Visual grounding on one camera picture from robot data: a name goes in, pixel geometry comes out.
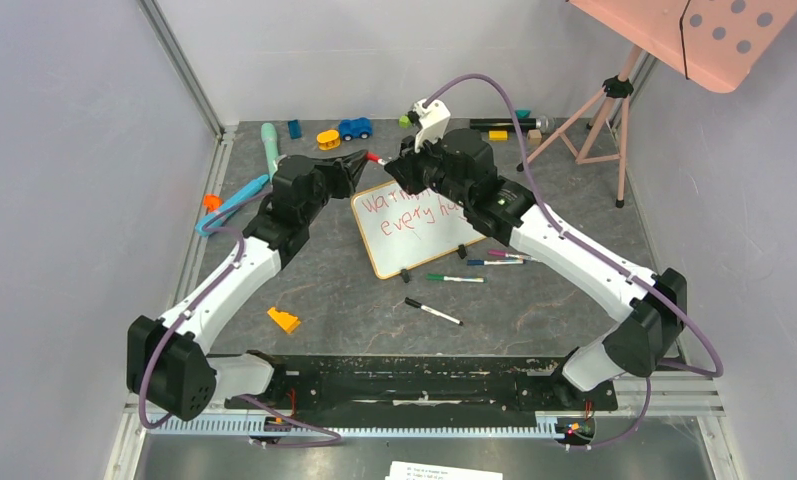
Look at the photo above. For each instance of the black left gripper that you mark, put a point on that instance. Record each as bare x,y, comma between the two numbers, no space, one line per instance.
347,171

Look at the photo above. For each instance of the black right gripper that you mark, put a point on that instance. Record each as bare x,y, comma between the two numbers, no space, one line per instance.
402,171

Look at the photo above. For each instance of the yellow framed whiteboard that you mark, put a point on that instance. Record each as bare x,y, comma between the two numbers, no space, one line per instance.
402,231

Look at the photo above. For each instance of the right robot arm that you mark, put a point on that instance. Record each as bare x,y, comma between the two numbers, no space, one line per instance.
647,306

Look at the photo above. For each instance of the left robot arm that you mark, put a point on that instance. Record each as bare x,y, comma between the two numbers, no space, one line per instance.
168,360

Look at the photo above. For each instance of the blue toy car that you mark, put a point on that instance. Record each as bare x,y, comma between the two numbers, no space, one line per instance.
358,128

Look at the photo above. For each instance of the dark blue block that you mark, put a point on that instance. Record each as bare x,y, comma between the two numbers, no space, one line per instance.
294,129

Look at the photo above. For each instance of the blue toy crayon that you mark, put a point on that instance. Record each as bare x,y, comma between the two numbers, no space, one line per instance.
216,219

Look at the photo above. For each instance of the mint green toy crayon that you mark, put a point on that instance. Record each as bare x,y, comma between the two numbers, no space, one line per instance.
269,138

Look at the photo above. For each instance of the yellow block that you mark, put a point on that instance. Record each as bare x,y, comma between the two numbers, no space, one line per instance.
498,135

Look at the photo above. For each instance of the green capped marker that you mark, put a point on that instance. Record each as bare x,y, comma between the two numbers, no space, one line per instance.
458,279

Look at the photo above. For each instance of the purple capped marker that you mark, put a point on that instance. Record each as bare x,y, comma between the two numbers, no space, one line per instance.
511,255

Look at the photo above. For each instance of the black capped marker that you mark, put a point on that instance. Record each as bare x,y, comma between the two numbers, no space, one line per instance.
426,308

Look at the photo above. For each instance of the wooden block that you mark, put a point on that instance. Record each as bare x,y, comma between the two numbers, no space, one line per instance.
534,137

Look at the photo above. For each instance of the orange small toy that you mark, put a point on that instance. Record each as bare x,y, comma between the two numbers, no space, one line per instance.
212,203

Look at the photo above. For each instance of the black microphone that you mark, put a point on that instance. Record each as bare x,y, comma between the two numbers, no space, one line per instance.
542,123

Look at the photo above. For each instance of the orange wedge toy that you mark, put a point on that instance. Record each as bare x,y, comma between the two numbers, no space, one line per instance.
284,320

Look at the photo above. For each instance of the pink tripod stand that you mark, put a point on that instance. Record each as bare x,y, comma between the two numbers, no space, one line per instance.
614,92

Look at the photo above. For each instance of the white paper sheet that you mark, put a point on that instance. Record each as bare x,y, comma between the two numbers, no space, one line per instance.
416,471

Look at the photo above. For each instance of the pink perforated panel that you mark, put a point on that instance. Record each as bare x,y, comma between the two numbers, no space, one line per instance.
713,43

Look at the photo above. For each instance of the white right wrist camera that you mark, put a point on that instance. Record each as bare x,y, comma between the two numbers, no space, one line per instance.
431,119

